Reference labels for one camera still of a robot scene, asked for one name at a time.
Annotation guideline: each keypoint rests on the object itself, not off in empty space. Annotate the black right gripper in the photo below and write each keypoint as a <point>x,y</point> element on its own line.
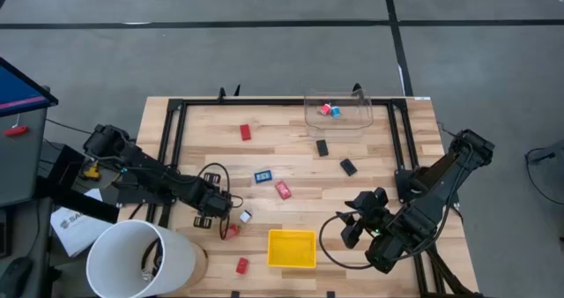
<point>381,225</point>

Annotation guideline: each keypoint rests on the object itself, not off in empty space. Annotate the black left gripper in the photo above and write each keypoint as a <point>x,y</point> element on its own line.
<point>213,201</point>

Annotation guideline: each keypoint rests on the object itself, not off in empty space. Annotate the red charger cube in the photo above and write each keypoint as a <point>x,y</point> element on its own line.
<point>242,266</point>
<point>233,232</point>

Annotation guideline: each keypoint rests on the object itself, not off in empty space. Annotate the white black charger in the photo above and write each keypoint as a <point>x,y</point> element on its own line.
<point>245,216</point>

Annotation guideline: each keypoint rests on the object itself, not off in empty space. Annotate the blue printed box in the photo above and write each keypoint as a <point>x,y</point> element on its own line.
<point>263,176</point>

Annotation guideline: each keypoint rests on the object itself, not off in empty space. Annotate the yellow plastic basket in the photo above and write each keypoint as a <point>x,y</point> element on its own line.
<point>291,249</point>

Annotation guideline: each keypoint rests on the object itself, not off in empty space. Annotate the plain red box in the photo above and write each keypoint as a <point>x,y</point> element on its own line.
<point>245,132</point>

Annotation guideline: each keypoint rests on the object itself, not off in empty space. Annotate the blue white charger cube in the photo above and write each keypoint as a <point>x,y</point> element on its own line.
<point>336,112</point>

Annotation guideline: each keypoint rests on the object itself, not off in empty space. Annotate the pink white charger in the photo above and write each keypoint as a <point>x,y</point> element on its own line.
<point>325,109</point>

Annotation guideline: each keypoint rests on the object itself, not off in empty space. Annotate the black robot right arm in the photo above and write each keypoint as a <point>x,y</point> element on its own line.
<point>440,179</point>

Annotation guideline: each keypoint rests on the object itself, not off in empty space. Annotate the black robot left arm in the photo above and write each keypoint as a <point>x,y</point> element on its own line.
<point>145,166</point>

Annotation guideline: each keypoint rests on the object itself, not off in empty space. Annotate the black flat box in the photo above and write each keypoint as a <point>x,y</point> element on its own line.
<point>322,148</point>
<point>348,167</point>

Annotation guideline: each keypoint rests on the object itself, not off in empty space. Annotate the red printed flat box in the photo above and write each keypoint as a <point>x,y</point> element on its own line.
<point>283,190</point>

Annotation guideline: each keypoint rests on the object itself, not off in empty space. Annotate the clear plastic container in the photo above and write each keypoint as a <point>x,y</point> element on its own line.
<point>352,126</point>

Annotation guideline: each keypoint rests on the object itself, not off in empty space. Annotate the white printed paper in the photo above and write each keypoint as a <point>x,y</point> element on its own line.
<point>79,232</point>

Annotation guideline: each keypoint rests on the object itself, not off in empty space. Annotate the white table label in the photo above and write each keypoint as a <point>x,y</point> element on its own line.
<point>422,98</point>

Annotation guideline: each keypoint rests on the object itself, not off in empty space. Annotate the black equipment box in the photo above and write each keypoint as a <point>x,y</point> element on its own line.
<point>61,161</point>

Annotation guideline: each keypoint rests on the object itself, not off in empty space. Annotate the grey cabinet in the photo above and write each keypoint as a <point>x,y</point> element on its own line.
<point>22,166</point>

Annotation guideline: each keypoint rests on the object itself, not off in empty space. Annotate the red button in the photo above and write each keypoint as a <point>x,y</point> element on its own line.
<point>16,131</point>

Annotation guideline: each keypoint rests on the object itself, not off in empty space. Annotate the black keyboard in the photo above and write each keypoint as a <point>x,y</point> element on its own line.
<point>3,232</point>

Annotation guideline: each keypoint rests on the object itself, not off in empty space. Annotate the black computer mouse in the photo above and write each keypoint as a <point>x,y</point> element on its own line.
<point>13,277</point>

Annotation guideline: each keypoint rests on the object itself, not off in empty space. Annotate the blue monitor screen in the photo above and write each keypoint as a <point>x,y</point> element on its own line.
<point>15,91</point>

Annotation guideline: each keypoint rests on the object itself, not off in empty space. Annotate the black aluminium table frame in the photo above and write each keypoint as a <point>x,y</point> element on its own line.
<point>286,102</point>

